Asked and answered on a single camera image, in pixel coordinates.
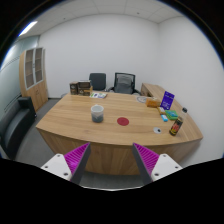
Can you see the white and grey cup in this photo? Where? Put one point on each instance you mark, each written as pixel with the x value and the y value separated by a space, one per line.
pixel 97 114

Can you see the dark padded office chair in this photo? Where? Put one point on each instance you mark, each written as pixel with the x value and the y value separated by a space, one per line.
pixel 97 81

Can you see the clear black-capped drink bottle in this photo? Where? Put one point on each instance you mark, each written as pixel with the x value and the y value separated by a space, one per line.
pixel 175 126

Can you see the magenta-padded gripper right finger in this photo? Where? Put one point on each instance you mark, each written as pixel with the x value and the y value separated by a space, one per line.
pixel 146 156

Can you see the round white disc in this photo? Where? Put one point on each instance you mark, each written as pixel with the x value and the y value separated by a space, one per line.
pixel 142 99

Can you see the wooden side desk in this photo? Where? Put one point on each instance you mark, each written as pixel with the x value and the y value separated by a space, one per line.
pixel 151 89

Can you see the black leather sofa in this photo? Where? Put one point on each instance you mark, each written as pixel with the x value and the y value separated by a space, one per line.
pixel 15 123

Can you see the ceiling light panel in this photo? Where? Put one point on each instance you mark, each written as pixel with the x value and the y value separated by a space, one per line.
pixel 28 28

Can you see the black mesh office chair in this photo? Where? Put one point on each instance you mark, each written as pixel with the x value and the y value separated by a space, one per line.
pixel 124 84

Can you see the small round silver disc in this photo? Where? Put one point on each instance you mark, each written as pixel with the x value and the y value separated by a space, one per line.
pixel 157 130

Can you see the purple standing sign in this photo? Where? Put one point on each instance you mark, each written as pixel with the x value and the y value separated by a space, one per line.
pixel 167 100

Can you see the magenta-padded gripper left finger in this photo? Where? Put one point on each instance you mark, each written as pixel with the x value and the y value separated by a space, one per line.
pixel 77 156

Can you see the green folded cloth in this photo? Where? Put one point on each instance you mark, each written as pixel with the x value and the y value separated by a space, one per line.
pixel 172 114

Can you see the orange box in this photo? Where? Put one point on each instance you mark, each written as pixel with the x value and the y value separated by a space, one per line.
pixel 152 102

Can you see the flat round red coaster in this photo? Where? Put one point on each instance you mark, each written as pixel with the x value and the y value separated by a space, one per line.
pixel 123 121

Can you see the wooden glass-door cabinet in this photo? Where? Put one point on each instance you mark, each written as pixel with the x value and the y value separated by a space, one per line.
pixel 33 76

